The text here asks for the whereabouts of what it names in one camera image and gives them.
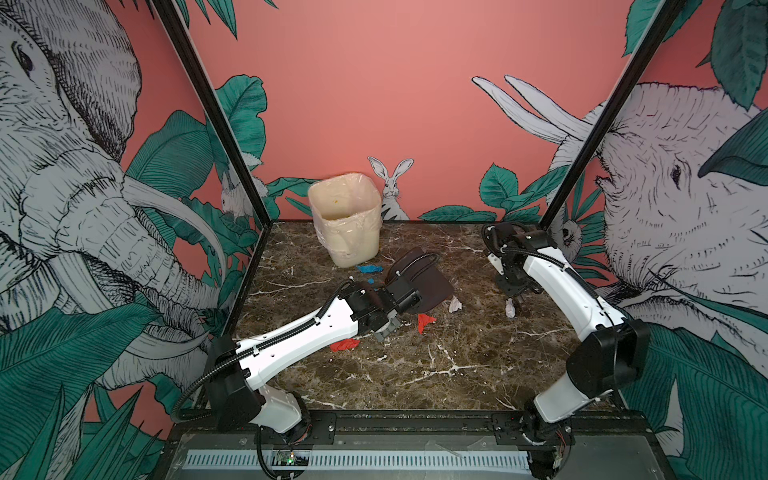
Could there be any white paper scrap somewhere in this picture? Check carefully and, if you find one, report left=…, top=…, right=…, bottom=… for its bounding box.
left=505, top=298, right=516, bottom=319
left=448, top=296, right=463, bottom=313

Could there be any red paper scrap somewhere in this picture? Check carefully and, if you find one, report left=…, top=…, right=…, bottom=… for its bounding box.
left=330, top=339, right=360, bottom=352
left=417, top=313, right=436, bottom=335

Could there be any dark brown dustpan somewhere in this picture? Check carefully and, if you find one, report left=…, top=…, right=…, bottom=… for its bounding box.
left=385, top=247, right=454, bottom=314

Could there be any brown hand brush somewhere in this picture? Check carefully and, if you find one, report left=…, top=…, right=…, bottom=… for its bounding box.
left=511, top=297, right=523, bottom=318

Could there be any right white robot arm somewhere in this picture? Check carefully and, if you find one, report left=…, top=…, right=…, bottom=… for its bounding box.
left=482, top=222, right=651, bottom=445

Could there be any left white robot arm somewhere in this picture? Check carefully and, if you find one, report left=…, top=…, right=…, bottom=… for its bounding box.
left=204, top=278, right=423, bottom=444

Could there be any blue paper scrap near bin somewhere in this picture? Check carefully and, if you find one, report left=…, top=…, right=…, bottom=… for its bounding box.
left=356, top=265, right=383, bottom=274

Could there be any cream bin with plastic liner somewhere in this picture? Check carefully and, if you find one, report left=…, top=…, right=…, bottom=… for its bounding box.
left=308, top=173, right=382, bottom=268

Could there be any black front mounting rail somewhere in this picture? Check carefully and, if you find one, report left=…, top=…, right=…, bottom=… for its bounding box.
left=173, top=409, right=655, bottom=448

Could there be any white slotted cable duct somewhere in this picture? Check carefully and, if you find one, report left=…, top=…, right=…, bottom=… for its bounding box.
left=182, top=449, right=531, bottom=474

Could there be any right black frame post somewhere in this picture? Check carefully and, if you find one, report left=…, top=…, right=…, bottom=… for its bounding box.
left=539, top=0, right=686, bottom=230

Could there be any black frame post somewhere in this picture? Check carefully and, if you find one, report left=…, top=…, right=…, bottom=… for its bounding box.
left=539, top=0, right=686, bottom=230
left=151, top=0, right=273, bottom=229

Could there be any left black frame post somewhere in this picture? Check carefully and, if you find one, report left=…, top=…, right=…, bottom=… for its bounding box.
left=151, top=0, right=273, bottom=229

